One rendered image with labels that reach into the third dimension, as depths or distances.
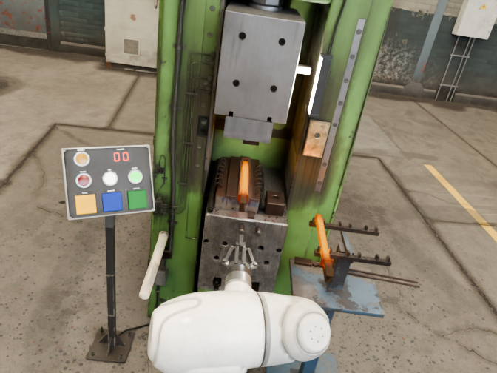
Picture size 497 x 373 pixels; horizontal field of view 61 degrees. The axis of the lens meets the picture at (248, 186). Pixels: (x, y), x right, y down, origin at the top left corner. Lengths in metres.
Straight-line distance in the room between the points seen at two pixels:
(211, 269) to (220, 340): 1.37
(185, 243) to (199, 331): 1.56
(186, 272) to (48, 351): 0.81
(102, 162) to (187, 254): 0.77
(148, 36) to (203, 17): 5.31
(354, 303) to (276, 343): 1.21
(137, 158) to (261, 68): 0.62
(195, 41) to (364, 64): 0.71
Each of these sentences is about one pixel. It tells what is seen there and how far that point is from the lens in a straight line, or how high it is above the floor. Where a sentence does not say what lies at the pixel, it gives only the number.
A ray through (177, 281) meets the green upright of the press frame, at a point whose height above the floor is 0.31.
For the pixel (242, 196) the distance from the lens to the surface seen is 1.87.
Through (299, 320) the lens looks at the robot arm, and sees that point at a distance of 0.75.
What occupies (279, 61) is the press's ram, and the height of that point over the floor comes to 1.61.
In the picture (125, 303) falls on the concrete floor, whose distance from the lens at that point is 2.77.
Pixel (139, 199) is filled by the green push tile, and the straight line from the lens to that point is 1.80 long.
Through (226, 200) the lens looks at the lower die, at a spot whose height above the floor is 0.97.
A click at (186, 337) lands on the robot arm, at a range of 0.73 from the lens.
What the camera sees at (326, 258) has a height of 0.98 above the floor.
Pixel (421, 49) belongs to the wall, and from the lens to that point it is 8.55.
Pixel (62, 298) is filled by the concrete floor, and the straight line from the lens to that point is 2.85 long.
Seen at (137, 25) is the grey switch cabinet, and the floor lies 0.72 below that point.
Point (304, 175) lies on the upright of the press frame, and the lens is 2.03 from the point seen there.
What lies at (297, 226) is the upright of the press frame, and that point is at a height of 0.78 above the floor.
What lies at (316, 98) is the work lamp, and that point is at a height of 1.46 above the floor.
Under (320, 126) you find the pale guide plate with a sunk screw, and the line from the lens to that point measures 1.92.
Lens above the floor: 1.97
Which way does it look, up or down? 29 degrees down
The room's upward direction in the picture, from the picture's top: 9 degrees clockwise
